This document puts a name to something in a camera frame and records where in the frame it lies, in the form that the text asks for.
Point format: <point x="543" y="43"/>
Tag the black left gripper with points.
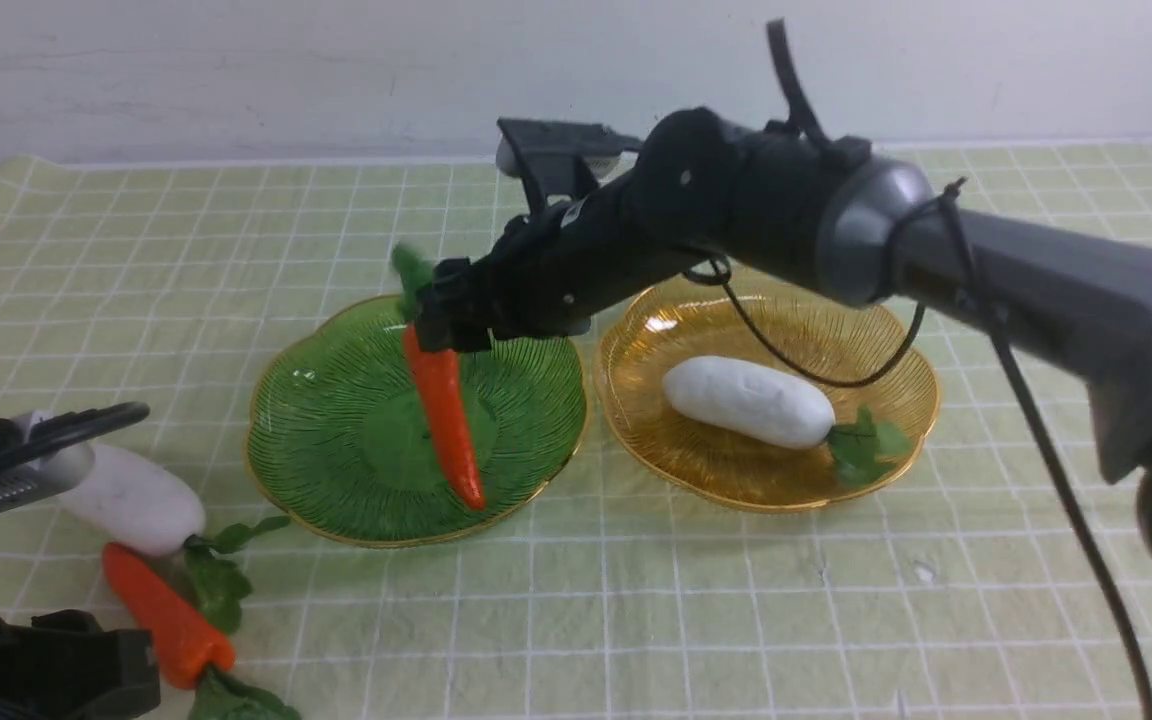
<point x="63" y="665"/>

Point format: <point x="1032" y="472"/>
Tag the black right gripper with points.
<point x="547" y="276"/>

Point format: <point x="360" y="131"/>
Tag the orange carrot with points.
<point x="191" y="653"/>
<point x="436" y="377"/>

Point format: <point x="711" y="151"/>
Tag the white radish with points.
<point x="782" y="410"/>
<point x="152" y="511"/>

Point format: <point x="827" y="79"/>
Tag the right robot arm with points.
<point x="828" y="216"/>

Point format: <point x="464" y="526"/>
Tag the green plastic plate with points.
<point x="339" y="442"/>

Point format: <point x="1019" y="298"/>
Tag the amber plastic plate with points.
<point x="678" y="319"/>

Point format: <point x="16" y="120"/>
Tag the green checkered tablecloth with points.
<point x="957" y="593"/>

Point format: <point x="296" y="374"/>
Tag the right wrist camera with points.
<point x="557" y="158"/>

